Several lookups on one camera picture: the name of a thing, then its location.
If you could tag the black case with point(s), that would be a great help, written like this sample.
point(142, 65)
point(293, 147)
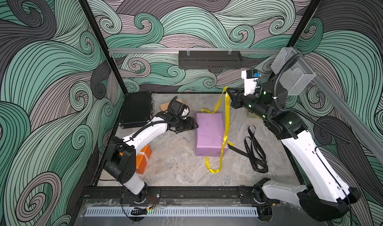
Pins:
point(136, 110)

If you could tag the black frame post left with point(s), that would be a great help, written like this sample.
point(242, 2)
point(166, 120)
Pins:
point(95, 28)

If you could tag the aluminium rail back wall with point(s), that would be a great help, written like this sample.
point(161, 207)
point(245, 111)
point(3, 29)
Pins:
point(151, 50)

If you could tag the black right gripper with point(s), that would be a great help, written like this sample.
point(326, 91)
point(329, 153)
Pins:
point(237, 99)

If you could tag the black frame post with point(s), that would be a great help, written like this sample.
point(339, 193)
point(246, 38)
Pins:
point(303, 23)
point(95, 28)

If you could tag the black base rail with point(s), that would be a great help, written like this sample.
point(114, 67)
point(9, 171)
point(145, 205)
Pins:
point(161, 194)

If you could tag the aluminium rail right wall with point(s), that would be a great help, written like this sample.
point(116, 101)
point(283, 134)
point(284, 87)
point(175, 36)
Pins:
point(352, 89)

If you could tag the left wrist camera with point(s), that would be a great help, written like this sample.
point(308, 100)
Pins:
point(178, 109)

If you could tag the black frame post right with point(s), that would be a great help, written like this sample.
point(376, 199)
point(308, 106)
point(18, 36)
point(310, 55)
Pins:
point(303, 23)

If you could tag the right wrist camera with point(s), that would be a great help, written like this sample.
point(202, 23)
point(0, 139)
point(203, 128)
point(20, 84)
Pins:
point(251, 83)

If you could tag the orange gift box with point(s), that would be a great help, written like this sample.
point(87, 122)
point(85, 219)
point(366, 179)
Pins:
point(143, 161)

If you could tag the aluminium rail wall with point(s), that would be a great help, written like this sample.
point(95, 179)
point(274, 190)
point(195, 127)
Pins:
point(151, 50)
point(352, 89)

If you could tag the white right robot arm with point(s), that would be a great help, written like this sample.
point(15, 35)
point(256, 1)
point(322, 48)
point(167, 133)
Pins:
point(327, 197)

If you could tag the white slotted cable duct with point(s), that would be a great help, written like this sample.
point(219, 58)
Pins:
point(174, 212)

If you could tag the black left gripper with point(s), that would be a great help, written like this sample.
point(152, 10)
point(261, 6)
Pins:
point(189, 125)

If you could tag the purple gift box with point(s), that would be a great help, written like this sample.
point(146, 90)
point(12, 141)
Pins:
point(209, 134)

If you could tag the black perforated wall tray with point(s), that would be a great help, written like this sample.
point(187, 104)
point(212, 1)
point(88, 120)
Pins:
point(211, 60)

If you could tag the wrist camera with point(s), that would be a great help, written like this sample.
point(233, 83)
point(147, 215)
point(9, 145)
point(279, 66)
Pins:
point(178, 109)
point(251, 83)

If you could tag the clear acrylic wall holder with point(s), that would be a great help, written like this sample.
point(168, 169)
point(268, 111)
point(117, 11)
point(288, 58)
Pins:
point(296, 78)

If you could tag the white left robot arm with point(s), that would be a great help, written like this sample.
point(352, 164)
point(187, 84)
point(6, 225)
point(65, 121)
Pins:
point(161, 123)

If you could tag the yellow ribbon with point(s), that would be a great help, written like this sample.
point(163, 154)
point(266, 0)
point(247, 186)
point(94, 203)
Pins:
point(224, 96)

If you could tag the black ribbon gold lettering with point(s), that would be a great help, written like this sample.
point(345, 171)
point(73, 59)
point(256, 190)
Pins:
point(254, 151)

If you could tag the olive green gift box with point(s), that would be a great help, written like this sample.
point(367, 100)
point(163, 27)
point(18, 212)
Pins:
point(252, 115)

